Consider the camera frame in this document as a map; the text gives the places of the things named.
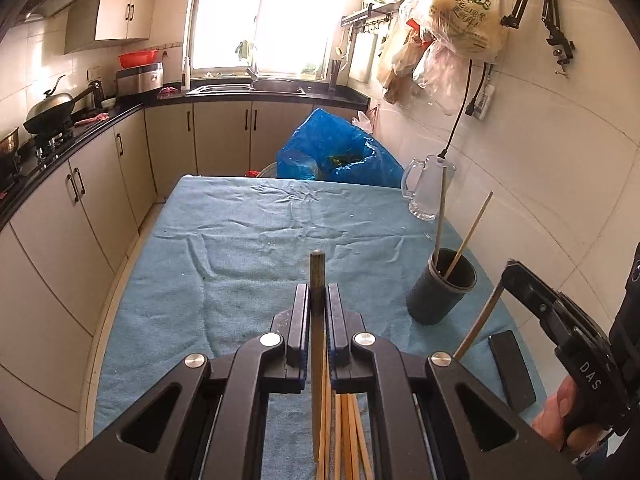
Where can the green rubber glove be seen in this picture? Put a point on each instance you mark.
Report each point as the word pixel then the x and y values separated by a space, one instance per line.
pixel 245 51

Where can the black rectangular case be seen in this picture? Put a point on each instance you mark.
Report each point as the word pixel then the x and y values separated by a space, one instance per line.
pixel 512 370

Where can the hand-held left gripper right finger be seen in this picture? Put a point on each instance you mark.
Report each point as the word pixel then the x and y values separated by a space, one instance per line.
pixel 334 325

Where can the person's right hand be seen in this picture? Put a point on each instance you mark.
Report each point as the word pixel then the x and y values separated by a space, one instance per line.
pixel 550 420

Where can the kitchen window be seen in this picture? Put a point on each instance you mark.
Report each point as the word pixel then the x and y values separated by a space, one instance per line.
pixel 280 10

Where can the steel sink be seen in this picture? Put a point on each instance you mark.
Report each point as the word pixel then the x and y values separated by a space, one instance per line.
pixel 275 85

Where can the cream upper cabinets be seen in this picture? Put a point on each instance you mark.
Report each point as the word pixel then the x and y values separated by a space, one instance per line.
pixel 120 15

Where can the red plastic basin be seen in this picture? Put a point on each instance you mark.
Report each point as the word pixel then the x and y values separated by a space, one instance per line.
pixel 139 59

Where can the printed white plastic bag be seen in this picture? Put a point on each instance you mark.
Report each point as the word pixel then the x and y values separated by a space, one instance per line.
pixel 465 15

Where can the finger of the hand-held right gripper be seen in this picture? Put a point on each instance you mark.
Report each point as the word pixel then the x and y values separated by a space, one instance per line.
pixel 545 305

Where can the long pink cloth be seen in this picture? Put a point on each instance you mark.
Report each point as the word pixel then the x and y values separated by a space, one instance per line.
pixel 92 120

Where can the dark grey utensil cup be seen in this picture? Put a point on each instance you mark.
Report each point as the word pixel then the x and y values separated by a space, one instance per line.
pixel 430 300

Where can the brass pot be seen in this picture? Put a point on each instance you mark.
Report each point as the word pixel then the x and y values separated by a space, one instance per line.
pixel 9 142

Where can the gas stove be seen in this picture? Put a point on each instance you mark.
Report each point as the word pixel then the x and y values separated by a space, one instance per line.
pixel 50 147

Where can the steel countertop appliance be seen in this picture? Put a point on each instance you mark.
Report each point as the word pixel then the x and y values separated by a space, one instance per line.
pixel 140 80

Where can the wooden chopstick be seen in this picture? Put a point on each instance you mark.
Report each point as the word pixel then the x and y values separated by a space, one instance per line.
pixel 470 232
pixel 317 280
pixel 440 220
pixel 475 325

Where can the metal wall rack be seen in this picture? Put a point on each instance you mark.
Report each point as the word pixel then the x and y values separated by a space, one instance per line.
pixel 370 12

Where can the white bottle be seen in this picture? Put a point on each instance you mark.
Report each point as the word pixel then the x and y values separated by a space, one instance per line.
pixel 185 77

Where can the small white plastic bag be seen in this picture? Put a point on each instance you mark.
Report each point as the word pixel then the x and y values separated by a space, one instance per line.
pixel 362 121

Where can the clear glass pitcher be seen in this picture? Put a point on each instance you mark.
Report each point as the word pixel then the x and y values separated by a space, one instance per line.
pixel 425 195

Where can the white power strip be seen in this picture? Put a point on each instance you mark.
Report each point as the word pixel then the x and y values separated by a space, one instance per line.
pixel 484 102

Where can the white cutting board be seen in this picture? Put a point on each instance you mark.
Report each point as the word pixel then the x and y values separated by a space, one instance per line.
pixel 361 57

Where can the cream cabinets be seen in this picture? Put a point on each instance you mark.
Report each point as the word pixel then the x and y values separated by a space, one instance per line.
pixel 120 15
pixel 50 240

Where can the brownish translucent plastic bag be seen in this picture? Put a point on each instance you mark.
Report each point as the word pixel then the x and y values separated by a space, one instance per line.
pixel 397 65

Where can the blue table cloth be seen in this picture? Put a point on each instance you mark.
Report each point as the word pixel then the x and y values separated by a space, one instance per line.
pixel 225 260

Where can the bunch of wooden chopsticks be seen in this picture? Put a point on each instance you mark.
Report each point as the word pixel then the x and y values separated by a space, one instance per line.
pixel 350 440

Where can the small pink cloth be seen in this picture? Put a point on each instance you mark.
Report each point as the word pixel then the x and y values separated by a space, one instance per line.
pixel 167 91

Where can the blue plastic bag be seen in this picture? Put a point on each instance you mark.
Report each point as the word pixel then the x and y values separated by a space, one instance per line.
pixel 325 140

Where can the cream lower cabinets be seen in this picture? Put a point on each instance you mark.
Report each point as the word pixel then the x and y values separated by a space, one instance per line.
pixel 50 240

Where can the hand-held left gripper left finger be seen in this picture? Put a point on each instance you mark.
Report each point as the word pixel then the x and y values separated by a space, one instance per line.
pixel 300 325

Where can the sink faucet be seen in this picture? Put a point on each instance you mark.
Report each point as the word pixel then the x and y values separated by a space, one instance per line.
pixel 252 74

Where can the black kitchen countertop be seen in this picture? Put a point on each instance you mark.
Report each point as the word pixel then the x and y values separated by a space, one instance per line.
pixel 125 112

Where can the clear plastic bag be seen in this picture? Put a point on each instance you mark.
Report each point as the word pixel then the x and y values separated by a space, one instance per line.
pixel 442 80

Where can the black wok with lid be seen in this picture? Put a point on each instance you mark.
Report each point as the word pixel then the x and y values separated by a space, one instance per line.
pixel 50 110

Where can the black chopstick holder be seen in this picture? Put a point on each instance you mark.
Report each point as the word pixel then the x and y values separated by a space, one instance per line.
pixel 334 80

